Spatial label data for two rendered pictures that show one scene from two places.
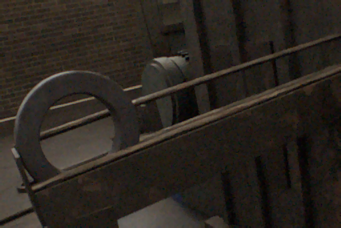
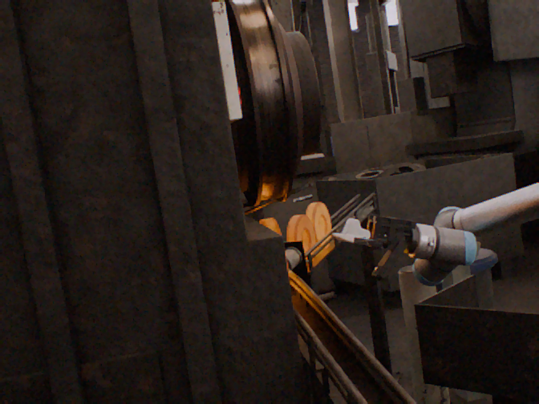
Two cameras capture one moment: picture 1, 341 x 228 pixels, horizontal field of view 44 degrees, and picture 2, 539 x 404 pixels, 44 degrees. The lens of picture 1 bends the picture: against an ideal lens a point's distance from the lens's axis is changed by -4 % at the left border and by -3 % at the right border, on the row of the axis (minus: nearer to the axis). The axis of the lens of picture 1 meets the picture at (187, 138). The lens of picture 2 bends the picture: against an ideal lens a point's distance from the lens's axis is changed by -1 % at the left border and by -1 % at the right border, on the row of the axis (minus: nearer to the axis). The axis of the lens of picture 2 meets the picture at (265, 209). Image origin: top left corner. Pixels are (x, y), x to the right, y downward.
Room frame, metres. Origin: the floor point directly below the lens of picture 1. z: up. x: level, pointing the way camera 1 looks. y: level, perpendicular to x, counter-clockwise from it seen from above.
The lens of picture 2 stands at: (0.66, 0.63, 1.02)
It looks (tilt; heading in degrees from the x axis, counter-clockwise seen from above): 6 degrees down; 287
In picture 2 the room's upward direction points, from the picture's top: 9 degrees counter-clockwise
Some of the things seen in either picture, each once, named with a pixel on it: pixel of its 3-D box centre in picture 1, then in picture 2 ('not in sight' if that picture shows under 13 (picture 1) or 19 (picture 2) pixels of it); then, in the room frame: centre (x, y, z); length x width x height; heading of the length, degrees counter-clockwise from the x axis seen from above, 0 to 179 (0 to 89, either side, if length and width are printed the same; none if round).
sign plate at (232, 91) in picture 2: not in sight; (219, 71); (1.04, -0.47, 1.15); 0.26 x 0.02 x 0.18; 116
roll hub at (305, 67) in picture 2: not in sight; (296, 94); (1.00, -0.86, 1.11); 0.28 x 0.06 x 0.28; 116
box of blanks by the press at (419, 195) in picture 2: not in sight; (411, 223); (1.01, -3.59, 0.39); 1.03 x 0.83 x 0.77; 41
